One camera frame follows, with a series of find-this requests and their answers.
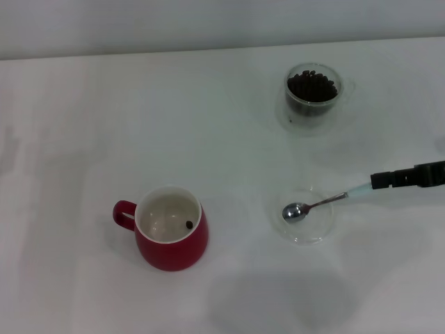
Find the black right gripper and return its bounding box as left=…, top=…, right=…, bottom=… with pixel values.
left=370, top=161, right=445, bottom=191

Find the round clear glass dish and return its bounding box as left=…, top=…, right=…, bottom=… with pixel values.
left=270, top=186, right=335, bottom=246

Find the red ceramic mug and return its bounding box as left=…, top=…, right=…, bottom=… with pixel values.
left=111, top=184, right=211, bottom=272

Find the blue-handled metal spoon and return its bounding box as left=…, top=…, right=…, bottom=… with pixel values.
left=282, top=181, right=375, bottom=223

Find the double-wall glass cup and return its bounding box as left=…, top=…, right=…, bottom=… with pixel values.
left=276, top=61, right=356, bottom=133

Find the glass cup of coffee beans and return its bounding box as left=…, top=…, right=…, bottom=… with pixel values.
left=286, top=69, right=339, bottom=116

